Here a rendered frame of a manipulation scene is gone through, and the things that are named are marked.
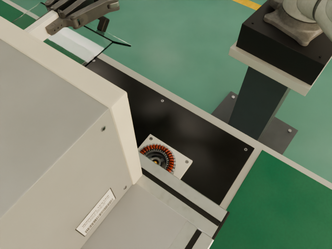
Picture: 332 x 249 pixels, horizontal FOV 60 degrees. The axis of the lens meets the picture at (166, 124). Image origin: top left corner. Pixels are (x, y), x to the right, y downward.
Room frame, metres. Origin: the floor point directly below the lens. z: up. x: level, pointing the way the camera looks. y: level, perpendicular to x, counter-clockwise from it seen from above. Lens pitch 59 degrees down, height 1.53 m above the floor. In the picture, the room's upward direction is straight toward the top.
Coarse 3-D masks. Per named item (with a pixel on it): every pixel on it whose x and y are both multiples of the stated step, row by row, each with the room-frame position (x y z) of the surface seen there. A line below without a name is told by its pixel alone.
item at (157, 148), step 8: (152, 144) 0.36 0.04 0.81; (160, 144) 0.36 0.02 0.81; (144, 152) 0.34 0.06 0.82; (152, 152) 0.34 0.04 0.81; (160, 152) 0.34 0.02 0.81; (168, 152) 0.34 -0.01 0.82; (152, 160) 0.32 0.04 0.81; (160, 160) 0.32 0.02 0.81; (168, 160) 0.31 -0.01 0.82; (168, 168) 0.29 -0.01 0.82
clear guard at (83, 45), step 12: (36, 12) 0.60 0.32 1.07; (24, 24) 0.55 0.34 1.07; (60, 36) 0.51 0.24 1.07; (72, 36) 0.51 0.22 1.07; (84, 36) 0.51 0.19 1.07; (96, 36) 0.51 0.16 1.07; (108, 36) 0.54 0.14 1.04; (60, 48) 0.47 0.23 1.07; (72, 48) 0.47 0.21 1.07; (84, 48) 0.47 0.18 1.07; (96, 48) 0.47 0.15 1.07; (84, 60) 0.44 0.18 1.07
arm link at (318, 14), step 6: (318, 0) 0.72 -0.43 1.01; (324, 0) 0.70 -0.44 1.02; (330, 0) 0.67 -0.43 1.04; (318, 6) 0.71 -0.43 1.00; (324, 6) 0.69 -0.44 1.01; (330, 6) 0.66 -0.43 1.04; (318, 12) 0.70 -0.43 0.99; (324, 12) 0.68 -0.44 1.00; (330, 12) 0.65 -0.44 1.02; (318, 18) 0.69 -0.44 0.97; (324, 18) 0.66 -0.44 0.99; (330, 18) 0.64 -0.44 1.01; (318, 24) 0.69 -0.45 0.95; (324, 24) 0.66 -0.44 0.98; (330, 24) 0.64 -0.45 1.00; (324, 30) 0.65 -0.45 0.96; (330, 30) 0.63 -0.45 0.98; (330, 36) 0.63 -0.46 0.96
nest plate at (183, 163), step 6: (150, 138) 0.40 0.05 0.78; (156, 138) 0.40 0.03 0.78; (144, 144) 0.38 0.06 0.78; (162, 144) 0.38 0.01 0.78; (138, 150) 0.36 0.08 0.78; (174, 150) 0.36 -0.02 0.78; (156, 156) 0.34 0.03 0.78; (180, 156) 0.34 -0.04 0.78; (180, 162) 0.32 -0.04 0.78; (186, 162) 0.32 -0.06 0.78; (180, 168) 0.30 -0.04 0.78; (186, 168) 0.30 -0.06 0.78; (174, 174) 0.29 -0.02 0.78; (180, 174) 0.29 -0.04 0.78
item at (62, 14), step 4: (80, 0) 0.46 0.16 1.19; (84, 0) 0.46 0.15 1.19; (88, 0) 0.47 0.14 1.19; (92, 0) 0.48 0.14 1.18; (72, 4) 0.45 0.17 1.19; (76, 4) 0.45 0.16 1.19; (80, 4) 0.45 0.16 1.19; (84, 4) 0.46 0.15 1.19; (88, 4) 0.47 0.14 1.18; (68, 8) 0.44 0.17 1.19; (72, 8) 0.44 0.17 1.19; (76, 8) 0.44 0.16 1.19; (80, 8) 0.45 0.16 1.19; (60, 12) 0.42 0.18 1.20; (64, 12) 0.43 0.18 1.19; (68, 12) 0.43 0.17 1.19; (72, 12) 0.44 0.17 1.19; (60, 16) 0.42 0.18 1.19; (64, 16) 0.42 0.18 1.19
